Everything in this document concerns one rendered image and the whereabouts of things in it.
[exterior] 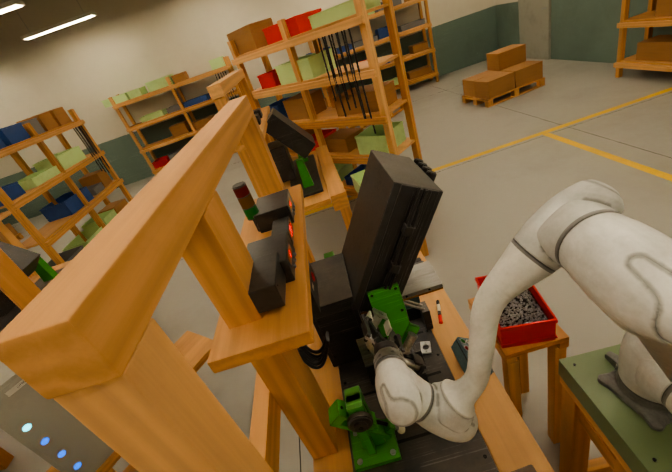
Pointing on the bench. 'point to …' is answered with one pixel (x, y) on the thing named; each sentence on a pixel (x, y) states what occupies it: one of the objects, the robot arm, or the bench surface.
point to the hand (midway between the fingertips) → (378, 322)
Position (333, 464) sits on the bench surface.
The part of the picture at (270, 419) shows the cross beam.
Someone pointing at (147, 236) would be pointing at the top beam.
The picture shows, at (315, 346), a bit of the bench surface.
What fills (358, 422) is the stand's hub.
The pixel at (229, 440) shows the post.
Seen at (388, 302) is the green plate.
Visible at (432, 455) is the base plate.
